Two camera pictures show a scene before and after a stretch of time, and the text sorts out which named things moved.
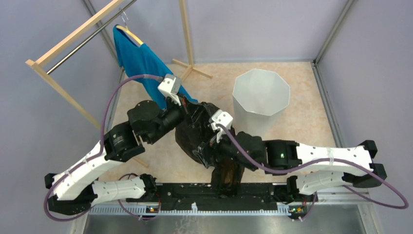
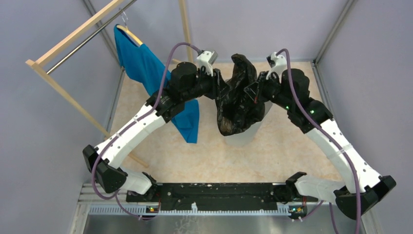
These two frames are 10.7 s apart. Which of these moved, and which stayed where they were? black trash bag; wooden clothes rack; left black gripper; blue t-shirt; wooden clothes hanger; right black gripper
Moved: right black gripper; black trash bag; left black gripper
Stayed: blue t-shirt; wooden clothes rack; wooden clothes hanger
